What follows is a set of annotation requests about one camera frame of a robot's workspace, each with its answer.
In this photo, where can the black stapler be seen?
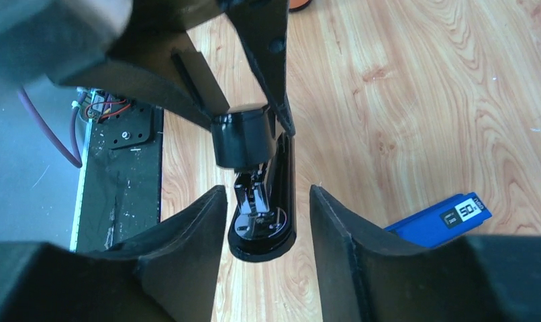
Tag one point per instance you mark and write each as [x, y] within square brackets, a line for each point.
[255, 146]

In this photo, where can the blue stapler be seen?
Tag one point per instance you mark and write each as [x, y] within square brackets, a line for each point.
[443, 221]

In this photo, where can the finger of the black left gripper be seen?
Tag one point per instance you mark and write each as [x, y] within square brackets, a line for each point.
[262, 29]
[154, 61]

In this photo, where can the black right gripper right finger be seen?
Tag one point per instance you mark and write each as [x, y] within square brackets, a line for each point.
[368, 274]

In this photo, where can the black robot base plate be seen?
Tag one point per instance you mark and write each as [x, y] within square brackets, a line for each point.
[118, 195]

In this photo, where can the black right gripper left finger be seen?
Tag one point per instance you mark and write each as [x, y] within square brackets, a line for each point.
[166, 273]

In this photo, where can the orange round object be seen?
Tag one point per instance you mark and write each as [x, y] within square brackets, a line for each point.
[298, 5]

